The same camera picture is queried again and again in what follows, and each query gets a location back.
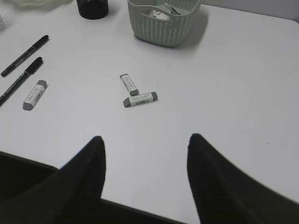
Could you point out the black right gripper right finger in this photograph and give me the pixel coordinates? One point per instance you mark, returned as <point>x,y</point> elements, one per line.
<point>224,194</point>

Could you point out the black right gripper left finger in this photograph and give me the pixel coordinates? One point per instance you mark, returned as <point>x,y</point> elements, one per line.
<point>34,193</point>

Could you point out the grey white eraser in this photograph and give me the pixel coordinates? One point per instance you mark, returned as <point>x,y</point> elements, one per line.
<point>34,96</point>
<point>140,99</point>
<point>129,84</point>

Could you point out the black marker pen blue label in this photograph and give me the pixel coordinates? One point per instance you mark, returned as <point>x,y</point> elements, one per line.
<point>30,70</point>

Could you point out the white waste paper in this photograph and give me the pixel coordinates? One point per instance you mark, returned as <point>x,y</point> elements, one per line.
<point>165,8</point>

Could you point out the clear water bottle green label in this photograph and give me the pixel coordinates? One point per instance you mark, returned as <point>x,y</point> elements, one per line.
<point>2,25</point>

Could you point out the pale green plastic basket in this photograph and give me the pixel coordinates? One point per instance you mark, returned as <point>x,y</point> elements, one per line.
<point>168,33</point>

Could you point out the black mesh pen holder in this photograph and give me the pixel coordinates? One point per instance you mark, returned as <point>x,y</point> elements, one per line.
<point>93,9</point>

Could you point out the pale green wavy glass plate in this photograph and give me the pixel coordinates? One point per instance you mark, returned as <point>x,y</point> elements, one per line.
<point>40,4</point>

